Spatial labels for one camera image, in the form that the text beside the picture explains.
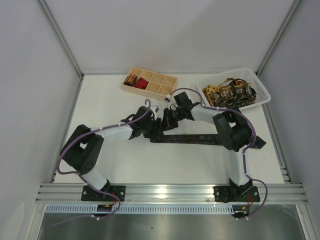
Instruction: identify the brown blue-flowered tie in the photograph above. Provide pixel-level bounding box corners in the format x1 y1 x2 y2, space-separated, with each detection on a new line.
149 133 267 150

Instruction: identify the white plastic basket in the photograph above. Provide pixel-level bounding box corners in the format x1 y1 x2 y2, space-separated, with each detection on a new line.
197 67 271 111

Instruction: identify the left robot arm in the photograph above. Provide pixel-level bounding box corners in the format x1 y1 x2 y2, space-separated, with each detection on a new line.
59 105 159 193

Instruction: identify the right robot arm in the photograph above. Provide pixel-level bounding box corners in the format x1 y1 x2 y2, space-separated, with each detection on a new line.
162 92 256 198

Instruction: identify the yellow patterned tie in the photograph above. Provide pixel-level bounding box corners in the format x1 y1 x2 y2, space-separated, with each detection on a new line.
202 78 237 108

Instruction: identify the wooden compartment box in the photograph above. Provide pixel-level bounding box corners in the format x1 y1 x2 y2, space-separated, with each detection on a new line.
121 67 179 101

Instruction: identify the rolled red tie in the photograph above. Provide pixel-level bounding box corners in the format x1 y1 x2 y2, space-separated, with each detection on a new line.
134 77 149 90

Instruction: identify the rolled brown patterned tie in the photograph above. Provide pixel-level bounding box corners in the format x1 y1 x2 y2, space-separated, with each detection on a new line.
123 73 138 87

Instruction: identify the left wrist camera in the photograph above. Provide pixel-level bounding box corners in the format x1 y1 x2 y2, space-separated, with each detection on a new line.
150 105 159 120

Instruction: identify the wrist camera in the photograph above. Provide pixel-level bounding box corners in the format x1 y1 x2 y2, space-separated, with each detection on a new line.
150 105 159 120
164 94 173 103

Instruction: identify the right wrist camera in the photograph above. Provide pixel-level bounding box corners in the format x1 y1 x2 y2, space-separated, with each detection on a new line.
164 94 173 103

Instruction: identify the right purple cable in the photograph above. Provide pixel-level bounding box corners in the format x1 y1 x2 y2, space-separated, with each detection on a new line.
168 87 270 222

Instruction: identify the purple cable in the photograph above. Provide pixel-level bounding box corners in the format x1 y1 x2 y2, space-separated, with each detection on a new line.
47 99 152 227
168 87 270 222

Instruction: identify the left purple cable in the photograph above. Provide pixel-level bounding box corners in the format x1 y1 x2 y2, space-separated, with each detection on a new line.
47 99 152 227

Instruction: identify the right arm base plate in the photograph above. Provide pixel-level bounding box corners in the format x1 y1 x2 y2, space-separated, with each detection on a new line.
213 185 261 203

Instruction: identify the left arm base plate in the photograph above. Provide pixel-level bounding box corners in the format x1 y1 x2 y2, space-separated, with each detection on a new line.
81 184 127 202

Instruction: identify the white slotted cable duct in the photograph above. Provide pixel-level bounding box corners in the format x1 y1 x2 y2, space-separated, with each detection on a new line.
45 203 234 215

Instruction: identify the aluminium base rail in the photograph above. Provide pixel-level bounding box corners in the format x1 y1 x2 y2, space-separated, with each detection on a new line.
35 183 308 205

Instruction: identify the right aluminium frame post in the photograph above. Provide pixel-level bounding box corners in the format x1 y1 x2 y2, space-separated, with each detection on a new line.
255 0 303 77

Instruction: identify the aluminium frame post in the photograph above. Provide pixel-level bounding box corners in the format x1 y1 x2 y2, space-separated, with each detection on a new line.
36 0 84 80
255 0 303 77

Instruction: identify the left aluminium frame post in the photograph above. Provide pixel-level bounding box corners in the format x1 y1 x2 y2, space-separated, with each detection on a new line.
36 0 84 80

